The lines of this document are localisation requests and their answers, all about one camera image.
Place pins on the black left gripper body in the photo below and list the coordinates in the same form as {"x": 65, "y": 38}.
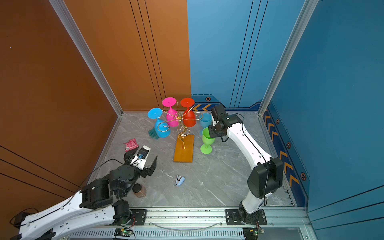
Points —
{"x": 146, "y": 172}

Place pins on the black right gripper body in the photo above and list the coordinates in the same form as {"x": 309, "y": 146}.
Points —
{"x": 214, "y": 131}

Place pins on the light blue wine glass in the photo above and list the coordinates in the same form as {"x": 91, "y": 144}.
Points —
{"x": 205, "y": 121}

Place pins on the green wine glass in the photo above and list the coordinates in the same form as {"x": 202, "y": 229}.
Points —
{"x": 206, "y": 148}

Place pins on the red wine glass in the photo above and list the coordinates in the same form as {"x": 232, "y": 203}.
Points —
{"x": 189, "y": 117}

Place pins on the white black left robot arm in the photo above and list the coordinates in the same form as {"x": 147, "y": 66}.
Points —
{"x": 102, "y": 202}

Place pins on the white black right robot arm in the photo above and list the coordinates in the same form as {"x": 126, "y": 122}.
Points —
{"x": 267, "y": 172}

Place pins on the orange wooden rack base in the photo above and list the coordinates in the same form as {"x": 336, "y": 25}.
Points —
{"x": 184, "y": 149}

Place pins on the magenta wine glass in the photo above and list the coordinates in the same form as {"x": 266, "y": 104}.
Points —
{"x": 171, "y": 114}

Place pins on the pink snack packet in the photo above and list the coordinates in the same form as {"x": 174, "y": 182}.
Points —
{"x": 131, "y": 144}

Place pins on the teal rubber glove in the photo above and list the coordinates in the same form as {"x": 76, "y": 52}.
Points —
{"x": 153, "y": 134}

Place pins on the brown jar black lid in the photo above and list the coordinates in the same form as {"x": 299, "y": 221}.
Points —
{"x": 139, "y": 191}

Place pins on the light blue stapler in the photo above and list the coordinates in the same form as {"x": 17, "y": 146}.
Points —
{"x": 179, "y": 180}

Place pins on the green circuit board left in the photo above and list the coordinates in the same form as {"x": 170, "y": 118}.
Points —
{"x": 123, "y": 233}

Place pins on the green circuit board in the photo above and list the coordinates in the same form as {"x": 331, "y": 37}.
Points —
{"x": 252, "y": 233}
{"x": 123, "y": 233}

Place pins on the green circuit board right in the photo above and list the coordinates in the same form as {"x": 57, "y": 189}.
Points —
{"x": 252, "y": 233}

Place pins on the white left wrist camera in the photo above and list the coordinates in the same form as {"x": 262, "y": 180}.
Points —
{"x": 140, "y": 158}

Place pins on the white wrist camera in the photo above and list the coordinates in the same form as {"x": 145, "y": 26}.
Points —
{"x": 218, "y": 113}
{"x": 140, "y": 158}

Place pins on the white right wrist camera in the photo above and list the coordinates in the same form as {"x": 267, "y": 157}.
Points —
{"x": 218, "y": 113}

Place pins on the gold wire glass rack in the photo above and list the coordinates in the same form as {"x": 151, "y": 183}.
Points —
{"x": 182, "y": 130}

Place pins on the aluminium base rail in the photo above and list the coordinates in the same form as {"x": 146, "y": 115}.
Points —
{"x": 205, "y": 223}

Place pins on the aluminium corner post left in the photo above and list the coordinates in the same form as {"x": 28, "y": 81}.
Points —
{"x": 74, "y": 32}

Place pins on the aluminium corner post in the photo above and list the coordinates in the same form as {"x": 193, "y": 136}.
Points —
{"x": 292, "y": 43}
{"x": 74, "y": 32}

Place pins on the aluminium corner post right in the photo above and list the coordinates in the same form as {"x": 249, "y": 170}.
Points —
{"x": 292, "y": 43}

